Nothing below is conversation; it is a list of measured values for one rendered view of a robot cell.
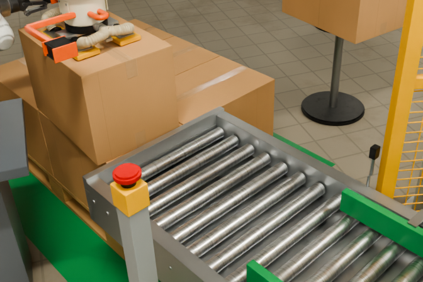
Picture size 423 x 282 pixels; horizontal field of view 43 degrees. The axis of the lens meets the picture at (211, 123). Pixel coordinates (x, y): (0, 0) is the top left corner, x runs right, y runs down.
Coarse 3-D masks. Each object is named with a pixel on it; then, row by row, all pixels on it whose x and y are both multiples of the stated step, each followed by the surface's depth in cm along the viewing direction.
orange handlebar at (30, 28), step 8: (56, 16) 203; (64, 16) 204; (72, 16) 206; (96, 16) 203; (104, 16) 203; (32, 24) 197; (40, 24) 199; (48, 24) 201; (32, 32) 191; (40, 32) 190; (40, 40) 188
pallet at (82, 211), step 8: (32, 160) 290; (32, 168) 302; (40, 168) 301; (40, 176) 295; (48, 176) 279; (48, 184) 289; (56, 184) 275; (56, 192) 280; (64, 192) 273; (64, 200) 275; (72, 200) 277; (80, 200) 258; (72, 208) 272; (80, 208) 271; (88, 208) 253; (80, 216) 267; (88, 216) 266; (88, 224) 262; (96, 224) 261; (96, 232) 258; (104, 232) 256; (104, 240) 253; (112, 240) 246; (112, 248) 250; (120, 248) 242
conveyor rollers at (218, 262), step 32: (160, 160) 215; (192, 160) 214; (224, 160) 213; (256, 160) 212; (256, 192) 201; (288, 192) 199; (320, 192) 197; (160, 224) 185; (192, 224) 183; (224, 224) 183; (352, 224) 182; (224, 256) 171; (256, 256) 170; (352, 256) 170; (384, 256) 168
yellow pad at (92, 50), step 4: (56, 28) 217; (60, 28) 217; (44, 32) 221; (48, 32) 220; (52, 32) 220; (48, 36) 218; (52, 36) 217; (56, 36) 217; (72, 40) 208; (76, 40) 208; (88, 48) 206; (92, 48) 206; (96, 48) 206; (80, 52) 204; (84, 52) 204; (88, 52) 204; (92, 52) 204; (96, 52) 206; (80, 56) 202; (84, 56) 203; (88, 56) 204
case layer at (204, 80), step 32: (160, 32) 325; (192, 64) 287; (224, 64) 286; (0, 96) 288; (32, 96) 264; (192, 96) 258; (224, 96) 257; (256, 96) 265; (32, 128) 269; (64, 160) 252
